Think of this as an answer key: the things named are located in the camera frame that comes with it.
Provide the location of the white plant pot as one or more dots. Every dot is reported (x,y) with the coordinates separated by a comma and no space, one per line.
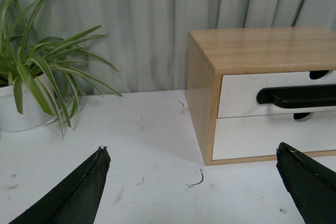
(32,116)

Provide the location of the wooden drawer cabinet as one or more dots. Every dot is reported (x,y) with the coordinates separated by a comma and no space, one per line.
(215,53)

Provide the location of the grey curtain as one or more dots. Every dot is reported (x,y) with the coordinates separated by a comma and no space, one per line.
(147,39)

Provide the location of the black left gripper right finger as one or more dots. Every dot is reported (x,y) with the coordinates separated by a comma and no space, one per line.
(310,184)

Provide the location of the white drawer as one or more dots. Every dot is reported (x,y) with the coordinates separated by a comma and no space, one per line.
(261,135)
(238,97)

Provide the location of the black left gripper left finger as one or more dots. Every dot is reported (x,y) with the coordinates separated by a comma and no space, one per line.
(76,198)

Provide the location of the black drawer handle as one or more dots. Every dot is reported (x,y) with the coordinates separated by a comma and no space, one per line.
(298,96)

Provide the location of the green spider plant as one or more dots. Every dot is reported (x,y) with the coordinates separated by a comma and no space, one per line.
(48,67)

